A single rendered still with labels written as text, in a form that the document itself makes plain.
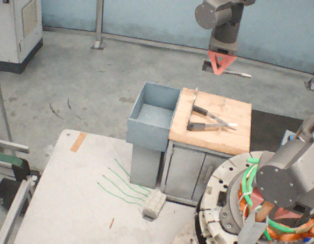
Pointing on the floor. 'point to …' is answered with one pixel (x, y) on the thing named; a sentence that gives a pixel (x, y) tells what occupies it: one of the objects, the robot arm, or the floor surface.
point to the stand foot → (7, 187)
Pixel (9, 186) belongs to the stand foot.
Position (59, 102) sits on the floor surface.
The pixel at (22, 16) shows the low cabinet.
